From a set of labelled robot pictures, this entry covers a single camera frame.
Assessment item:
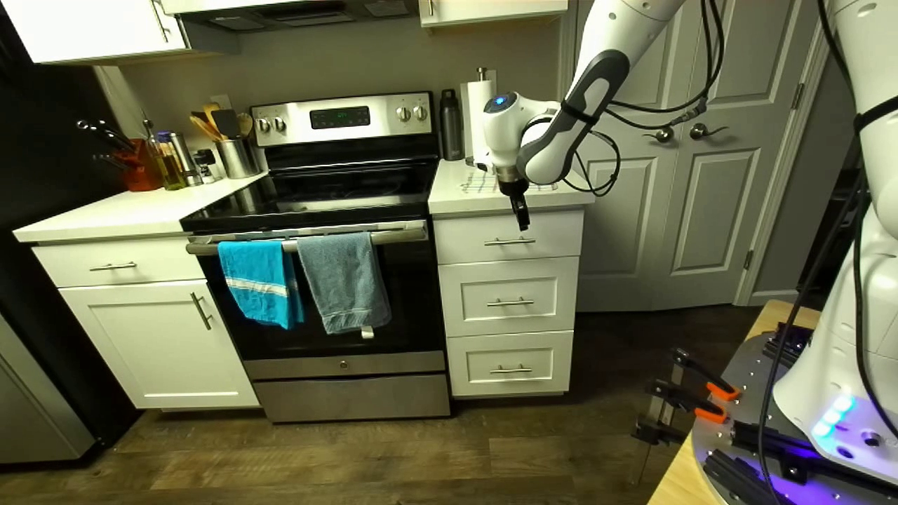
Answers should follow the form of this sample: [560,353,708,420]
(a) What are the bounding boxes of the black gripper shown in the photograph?
[495,166,534,233]

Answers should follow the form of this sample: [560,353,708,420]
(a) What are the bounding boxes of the white drawer with wooden sides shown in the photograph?
[436,211,588,267]

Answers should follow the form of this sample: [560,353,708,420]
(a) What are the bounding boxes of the white three drawer cabinet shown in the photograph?
[426,156,598,402]

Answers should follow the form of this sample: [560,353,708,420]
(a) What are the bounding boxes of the white tall middle drawer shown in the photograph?
[438,259,581,336]

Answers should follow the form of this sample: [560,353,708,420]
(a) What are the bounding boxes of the white drawer near floor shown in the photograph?
[446,332,575,396]

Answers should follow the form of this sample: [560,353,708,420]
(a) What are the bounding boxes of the white wide cabinet drawer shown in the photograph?
[31,235,207,292]

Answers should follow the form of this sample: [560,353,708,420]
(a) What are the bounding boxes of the white paper towel roll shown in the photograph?
[464,79,498,172]

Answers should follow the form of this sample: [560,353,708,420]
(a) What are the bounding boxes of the black water bottle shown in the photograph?
[438,86,466,162]

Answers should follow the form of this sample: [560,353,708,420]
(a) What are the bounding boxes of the grey panel door leaf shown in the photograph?
[675,0,832,308]
[560,0,690,315]

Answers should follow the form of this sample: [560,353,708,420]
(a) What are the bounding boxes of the grey blue hanging towel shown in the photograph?
[294,233,395,339]

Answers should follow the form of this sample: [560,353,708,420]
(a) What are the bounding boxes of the stainless black electric stove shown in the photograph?
[179,90,454,426]

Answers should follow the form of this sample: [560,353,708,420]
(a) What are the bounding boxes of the bright blue striped towel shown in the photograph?
[216,239,307,332]

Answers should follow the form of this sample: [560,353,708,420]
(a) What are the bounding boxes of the metal breadboard plate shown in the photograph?
[690,323,898,505]

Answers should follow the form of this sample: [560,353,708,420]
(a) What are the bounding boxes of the utensil crock with wooden spoons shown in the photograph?
[188,104,265,183]

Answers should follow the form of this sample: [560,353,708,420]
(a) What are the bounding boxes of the stainless over range microwave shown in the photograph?
[164,0,418,37]

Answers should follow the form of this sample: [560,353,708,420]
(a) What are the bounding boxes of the robot mounting table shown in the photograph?
[645,298,898,505]

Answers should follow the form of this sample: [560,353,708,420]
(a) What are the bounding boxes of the black aluminium rails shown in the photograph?
[700,419,801,505]

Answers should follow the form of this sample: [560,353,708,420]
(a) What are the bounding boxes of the glass oil bottle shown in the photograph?
[153,130,191,191]

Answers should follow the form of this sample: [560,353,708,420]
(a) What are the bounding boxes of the white base cabinet with counter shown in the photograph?
[12,172,272,416]

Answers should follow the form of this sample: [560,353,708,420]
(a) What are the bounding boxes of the red vase with twigs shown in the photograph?
[73,114,168,193]

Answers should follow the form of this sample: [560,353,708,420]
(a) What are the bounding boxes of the black refrigerator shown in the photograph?
[0,16,143,452]

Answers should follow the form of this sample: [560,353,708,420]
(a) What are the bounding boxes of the white wall cabinet over drawers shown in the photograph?
[415,0,571,27]

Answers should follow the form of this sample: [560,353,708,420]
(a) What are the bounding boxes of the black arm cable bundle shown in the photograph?
[560,0,731,200]

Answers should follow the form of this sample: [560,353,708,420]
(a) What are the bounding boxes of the orange handled black clamp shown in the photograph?
[668,348,746,406]
[634,375,735,447]

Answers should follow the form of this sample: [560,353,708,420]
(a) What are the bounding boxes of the white cabinet door with handle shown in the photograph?
[59,278,261,413]

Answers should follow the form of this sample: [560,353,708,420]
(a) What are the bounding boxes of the white wall cabinet beside fridge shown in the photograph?
[0,0,191,68]

